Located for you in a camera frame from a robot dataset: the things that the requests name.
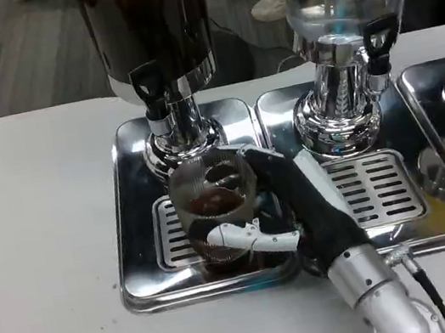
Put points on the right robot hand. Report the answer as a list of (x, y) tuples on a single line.
[(316, 210)]

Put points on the clear ribbed glass cup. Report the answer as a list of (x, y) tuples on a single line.
[(192, 189)]

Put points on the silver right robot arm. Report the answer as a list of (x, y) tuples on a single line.
[(367, 279)]

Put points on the black dispenser tap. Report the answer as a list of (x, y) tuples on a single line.
[(146, 83), (378, 61)]

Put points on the person's shoe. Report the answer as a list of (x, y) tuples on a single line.
[(267, 5)]

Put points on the dark drink dispenser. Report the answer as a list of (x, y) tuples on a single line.
[(144, 16)]

